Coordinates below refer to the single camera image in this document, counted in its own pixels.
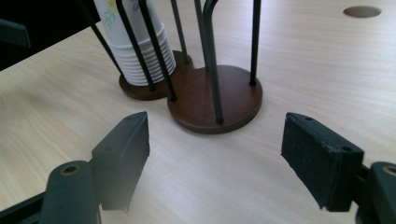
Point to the dark blurred object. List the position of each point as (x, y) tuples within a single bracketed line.
[(14, 32)]

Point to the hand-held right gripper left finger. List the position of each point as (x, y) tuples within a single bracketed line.
[(124, 155)]

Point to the stack of white paper cups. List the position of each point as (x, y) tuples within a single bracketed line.
[(137, 53)]

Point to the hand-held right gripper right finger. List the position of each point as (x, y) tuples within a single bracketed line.
[(317, 161)]

